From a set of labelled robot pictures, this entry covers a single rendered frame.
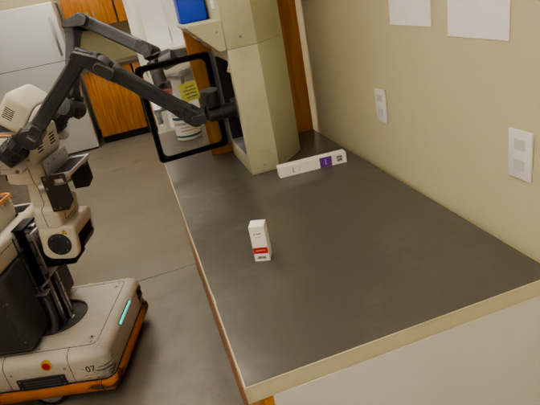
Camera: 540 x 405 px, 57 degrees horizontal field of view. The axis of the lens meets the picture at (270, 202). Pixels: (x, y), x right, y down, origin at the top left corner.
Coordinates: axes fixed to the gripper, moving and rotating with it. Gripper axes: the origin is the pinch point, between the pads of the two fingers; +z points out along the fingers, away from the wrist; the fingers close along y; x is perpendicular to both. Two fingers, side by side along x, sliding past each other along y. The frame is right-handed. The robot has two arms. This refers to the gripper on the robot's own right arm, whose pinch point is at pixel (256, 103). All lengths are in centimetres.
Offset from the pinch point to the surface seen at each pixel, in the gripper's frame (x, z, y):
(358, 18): -27, 32, -29
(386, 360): 27, -13, -118
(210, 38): -28.7, -15.1, -13.0
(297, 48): -13.4, 28.4, 22.9
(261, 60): -17.8, 1.2, -13.0
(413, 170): 19, 32, -58
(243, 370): 22, -41, -113
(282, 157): 20.1, 3.4, -11.7
